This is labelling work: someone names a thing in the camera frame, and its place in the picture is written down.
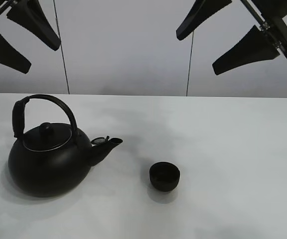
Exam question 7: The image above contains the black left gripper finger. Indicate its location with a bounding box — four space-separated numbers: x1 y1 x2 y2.
0 34 31 74
6 0 61 51

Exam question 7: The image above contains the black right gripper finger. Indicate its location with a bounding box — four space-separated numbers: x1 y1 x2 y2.
212 25 280 75
176 0 232 40

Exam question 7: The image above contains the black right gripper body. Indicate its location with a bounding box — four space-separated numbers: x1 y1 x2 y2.
242 0 287 59

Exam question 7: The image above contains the black round teapot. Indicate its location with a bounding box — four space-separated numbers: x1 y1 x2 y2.
8 94 123 198

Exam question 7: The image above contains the small black teacup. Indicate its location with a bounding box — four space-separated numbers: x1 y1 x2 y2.
149 162 180 192

